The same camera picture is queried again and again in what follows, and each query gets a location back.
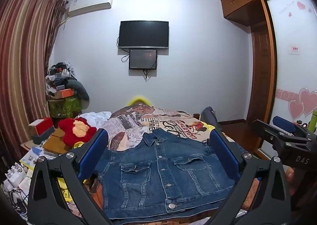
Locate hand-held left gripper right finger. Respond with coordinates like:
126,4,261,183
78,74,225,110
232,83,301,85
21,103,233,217
208,128,291,225

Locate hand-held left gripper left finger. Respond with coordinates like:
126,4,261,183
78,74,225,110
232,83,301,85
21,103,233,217
27,128,117,225

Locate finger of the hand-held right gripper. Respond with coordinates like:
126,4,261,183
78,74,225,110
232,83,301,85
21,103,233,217
252,119,311,157
272,115,314,140

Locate blue denim jacket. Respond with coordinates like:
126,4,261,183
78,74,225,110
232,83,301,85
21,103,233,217
93,128,236,222

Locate person's right hand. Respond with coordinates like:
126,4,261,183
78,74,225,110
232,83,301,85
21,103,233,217
285,167,297,196

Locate red plush toy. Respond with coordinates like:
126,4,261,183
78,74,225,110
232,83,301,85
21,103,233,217
58,116,98,145

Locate white cloth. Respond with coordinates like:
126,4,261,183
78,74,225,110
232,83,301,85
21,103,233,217
79,110,112,129

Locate green bottle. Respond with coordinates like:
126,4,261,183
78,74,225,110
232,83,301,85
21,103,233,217
310,109,317,134

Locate yellow fleece blanket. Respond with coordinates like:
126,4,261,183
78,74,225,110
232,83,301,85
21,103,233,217
202,120,216,132

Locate dark blue backpack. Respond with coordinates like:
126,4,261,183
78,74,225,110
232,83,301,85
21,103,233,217
200,106,220,129

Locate brown wooden box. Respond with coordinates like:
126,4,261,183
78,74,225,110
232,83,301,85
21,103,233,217
42,128,73,155

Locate printed blanket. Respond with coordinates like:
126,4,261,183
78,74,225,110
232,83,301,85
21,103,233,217
67,105,263,225

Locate green patterned bag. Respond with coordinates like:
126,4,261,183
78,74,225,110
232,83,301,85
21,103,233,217
48,96,83,119

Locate brown wooden door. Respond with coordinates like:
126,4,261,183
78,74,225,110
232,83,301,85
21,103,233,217
247,20,272,122

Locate grey box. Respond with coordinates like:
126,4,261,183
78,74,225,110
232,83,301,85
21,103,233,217
31,126,55,145

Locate yellow bag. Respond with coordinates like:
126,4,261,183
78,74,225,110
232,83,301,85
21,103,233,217
55,177,73,202

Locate grey cloth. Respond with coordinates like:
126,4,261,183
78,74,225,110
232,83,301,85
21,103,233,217
66,79,90,111

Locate red box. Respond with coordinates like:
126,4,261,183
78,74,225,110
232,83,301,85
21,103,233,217
29,117,54,136

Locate yellow plush pillow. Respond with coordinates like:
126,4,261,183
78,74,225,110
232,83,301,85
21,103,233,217
127,96,150,106

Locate orange box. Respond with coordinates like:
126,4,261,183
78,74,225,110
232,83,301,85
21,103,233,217
54,88,75,99

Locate stack of booklets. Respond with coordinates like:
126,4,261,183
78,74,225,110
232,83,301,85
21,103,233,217
19,146,58,169

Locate pile of clutter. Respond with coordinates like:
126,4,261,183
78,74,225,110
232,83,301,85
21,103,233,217
46,61,75,92

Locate white chargers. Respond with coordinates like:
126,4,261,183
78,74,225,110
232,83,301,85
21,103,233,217
4,161,33,192

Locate striped brown curtain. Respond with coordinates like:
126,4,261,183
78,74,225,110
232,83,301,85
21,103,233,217
0,0,68,160

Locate white air conditioner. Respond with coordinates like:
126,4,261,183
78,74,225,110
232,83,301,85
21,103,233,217
66,0,114,13

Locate small black wall monitor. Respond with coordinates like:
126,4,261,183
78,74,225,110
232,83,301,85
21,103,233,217
128,49,158,70

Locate black wall television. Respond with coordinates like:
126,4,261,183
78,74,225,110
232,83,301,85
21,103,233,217
118,20,170,50

